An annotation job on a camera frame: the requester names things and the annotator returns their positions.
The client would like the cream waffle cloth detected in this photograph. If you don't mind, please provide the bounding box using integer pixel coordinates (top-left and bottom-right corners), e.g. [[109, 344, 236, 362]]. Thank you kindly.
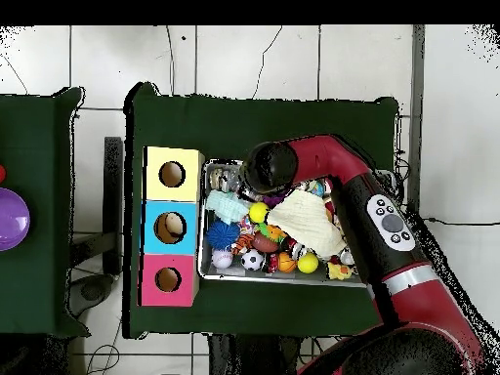
[[267, 189, 348, 260]]

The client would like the wooden box with three holes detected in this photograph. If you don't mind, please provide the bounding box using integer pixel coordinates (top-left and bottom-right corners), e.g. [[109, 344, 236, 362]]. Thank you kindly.
[[138, 146, 205, 308]]

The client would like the yellow smiley face ball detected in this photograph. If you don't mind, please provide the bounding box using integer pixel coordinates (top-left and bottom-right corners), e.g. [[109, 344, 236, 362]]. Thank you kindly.
[[248, 201, 271, 225]]

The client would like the light blue waffle cloth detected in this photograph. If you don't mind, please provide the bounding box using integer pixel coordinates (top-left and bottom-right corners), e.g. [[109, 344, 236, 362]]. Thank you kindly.
[[205, 189, 250, 225]]

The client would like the striped tiger plush toy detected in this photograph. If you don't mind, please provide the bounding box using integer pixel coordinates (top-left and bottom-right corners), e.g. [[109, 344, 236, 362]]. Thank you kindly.
[[230, 232, 257, 256]]

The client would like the blue spiky rubber ball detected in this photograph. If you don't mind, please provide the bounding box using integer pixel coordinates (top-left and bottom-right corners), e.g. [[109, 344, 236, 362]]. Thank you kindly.
[[205, 219, 240, 251]]

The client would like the small brown football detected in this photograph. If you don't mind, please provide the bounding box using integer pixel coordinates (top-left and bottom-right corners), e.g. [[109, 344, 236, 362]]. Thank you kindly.
[[251, 232, 280, 254]]

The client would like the small soccer ball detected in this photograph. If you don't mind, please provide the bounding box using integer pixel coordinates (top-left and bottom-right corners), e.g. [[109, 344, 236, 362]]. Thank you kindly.
[[240, 248, 267, 271]]

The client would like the small white baseball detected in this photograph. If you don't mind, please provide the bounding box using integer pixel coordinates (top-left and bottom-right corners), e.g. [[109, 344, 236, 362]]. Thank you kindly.
[[211, 248, 234, 270]]

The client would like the small orange basketball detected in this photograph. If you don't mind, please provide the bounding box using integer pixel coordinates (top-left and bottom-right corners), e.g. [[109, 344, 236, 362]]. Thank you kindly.
[[276, 251, 298, 273]]

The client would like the dark green table cloth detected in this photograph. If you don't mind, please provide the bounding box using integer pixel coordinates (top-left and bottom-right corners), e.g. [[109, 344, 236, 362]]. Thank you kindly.
[[123, 82, 399, 339], [0, 87, 90, 338]]

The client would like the plain yellow ball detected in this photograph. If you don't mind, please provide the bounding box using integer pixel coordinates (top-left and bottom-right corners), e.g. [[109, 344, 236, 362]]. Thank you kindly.
[[297, 251, 320, 274]]

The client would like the black upright panel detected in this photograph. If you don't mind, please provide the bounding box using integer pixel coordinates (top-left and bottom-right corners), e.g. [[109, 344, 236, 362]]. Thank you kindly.
[[104, 136, 125, 274]]

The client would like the dark grey floor base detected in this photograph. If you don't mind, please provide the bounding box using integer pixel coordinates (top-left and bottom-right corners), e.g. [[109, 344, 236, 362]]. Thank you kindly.
[[67, 272, 114, 317]]

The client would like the purple plastic bowl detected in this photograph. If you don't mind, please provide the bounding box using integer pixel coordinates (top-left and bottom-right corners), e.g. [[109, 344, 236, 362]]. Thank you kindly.
[[0, 187, 31, 252]]

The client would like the shallow wire mesh bin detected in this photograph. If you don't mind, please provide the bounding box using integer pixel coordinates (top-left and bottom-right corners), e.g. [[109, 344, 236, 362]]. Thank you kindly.
[[197, 158, 396, 288]]

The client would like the black cable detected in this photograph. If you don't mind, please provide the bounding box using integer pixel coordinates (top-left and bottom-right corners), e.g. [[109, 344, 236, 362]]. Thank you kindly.
[[421, 216, 500, 228]]

